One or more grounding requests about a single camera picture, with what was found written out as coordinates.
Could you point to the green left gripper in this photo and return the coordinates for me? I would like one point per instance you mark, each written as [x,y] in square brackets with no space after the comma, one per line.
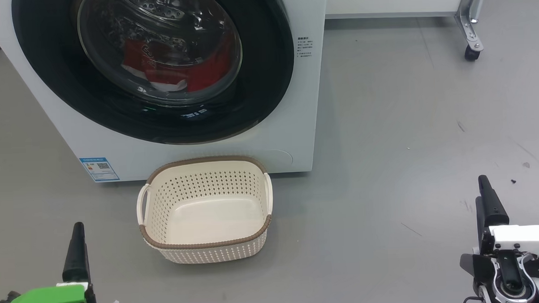
[41,300]

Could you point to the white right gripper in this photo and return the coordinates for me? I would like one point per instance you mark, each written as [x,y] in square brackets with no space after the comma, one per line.
[528,239]

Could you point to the red printed basketball jersey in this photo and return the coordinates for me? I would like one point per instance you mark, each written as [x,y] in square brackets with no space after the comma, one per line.
[152,61]

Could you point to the black round washer door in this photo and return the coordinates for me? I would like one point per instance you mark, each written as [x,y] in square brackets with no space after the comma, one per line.
[267,80]

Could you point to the cream perforated laundry basket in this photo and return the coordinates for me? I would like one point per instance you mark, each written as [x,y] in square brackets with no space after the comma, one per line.
[209,216]

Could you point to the white front-load washing machine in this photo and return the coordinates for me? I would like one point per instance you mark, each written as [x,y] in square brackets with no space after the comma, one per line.
[290,101]

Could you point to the blue energy label sticker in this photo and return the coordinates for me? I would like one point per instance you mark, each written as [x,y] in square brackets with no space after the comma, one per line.
[99,170]

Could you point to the black caster wheel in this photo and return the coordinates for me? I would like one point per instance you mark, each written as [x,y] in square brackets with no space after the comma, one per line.
[471,54]

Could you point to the black text sticker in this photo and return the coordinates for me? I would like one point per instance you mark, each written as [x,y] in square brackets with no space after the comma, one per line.
[304,46]

